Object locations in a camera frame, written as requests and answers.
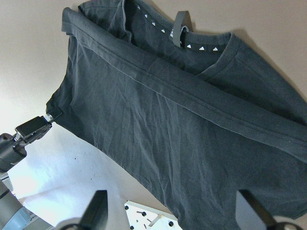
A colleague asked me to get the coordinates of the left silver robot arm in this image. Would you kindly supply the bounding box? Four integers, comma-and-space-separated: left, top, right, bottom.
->
0, 108, 62, 230

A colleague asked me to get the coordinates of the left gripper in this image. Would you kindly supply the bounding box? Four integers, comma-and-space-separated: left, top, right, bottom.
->
0, 108, 62, 168

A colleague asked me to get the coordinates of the black t-shirt with logo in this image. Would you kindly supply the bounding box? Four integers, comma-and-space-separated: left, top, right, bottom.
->
47, 0, 307, 230

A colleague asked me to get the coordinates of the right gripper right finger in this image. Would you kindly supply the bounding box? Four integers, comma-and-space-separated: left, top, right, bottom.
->
236, 190, 276, 230

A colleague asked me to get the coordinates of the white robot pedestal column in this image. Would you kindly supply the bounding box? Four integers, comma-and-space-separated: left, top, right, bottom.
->
124, 201, 182, 230

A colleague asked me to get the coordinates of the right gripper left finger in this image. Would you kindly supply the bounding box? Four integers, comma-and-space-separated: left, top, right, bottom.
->
79, 190, 108, 230

